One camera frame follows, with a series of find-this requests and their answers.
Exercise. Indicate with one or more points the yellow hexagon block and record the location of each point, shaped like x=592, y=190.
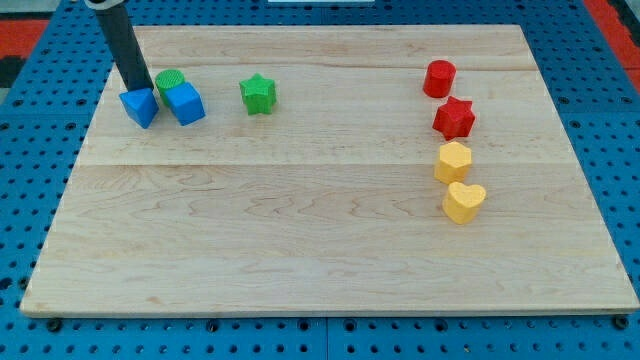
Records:
x=453, y=162

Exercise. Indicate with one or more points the red star block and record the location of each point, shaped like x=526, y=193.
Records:
x=454, y=118

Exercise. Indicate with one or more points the green cylinder block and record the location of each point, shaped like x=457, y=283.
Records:
x=167, y=80

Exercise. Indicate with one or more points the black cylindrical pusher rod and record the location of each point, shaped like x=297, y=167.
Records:
x=125, y=49

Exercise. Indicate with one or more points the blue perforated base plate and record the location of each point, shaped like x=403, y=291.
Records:
x=49, y=107

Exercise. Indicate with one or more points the red cylinder block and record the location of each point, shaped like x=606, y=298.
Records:
x=439, y=78

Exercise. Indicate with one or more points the green star block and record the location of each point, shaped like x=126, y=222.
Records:
x=258, y=94

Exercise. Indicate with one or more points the yellow heart block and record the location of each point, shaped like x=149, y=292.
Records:
x=462, y=202

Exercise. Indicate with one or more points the blue triangular prism block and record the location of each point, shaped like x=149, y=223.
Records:
x=140, y=105

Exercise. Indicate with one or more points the light wooden board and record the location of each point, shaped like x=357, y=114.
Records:
x=328, y=206

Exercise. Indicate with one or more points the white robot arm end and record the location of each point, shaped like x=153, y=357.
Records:
x=101, y=5

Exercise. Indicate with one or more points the blue cube block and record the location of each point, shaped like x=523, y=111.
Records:
x=185, y=103

